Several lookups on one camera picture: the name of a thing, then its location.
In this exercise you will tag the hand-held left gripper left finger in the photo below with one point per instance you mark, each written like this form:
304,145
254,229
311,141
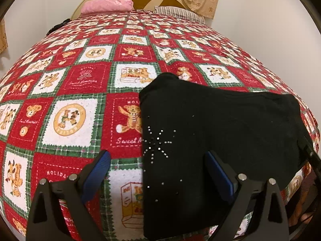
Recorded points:
96,174

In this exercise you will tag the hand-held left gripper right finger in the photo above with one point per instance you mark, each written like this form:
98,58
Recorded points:
222,175

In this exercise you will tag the dark cloth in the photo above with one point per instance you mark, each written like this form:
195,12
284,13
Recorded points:
56,27

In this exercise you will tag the black pants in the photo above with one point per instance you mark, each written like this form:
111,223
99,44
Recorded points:
200,110

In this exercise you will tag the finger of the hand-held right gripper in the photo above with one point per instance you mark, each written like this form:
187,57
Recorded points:
312,154

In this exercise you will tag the pink pillow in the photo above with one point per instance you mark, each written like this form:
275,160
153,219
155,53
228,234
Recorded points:
107,3

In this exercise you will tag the red checkered printed blanket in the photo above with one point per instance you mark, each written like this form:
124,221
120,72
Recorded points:
82,75

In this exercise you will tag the striped pillow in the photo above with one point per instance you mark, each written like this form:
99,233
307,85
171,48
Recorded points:
175,11

